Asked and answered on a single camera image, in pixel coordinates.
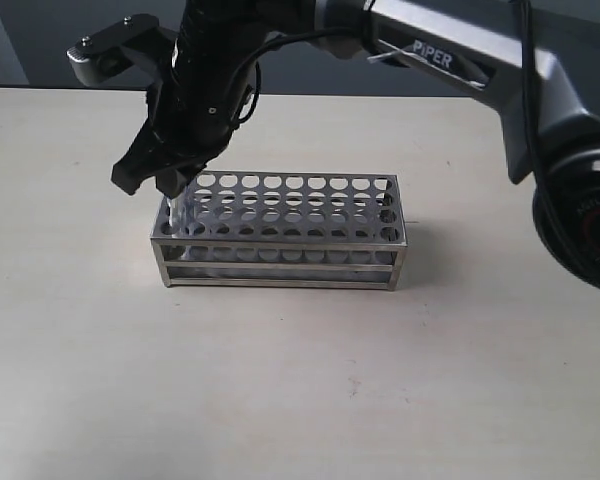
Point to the stainless steel test tube rack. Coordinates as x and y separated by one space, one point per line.
294 230

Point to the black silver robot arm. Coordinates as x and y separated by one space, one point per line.
538 70

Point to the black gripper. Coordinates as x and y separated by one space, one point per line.
200 85

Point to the blue capped tube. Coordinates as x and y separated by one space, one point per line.
176 216

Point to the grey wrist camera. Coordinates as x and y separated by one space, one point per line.
110 55

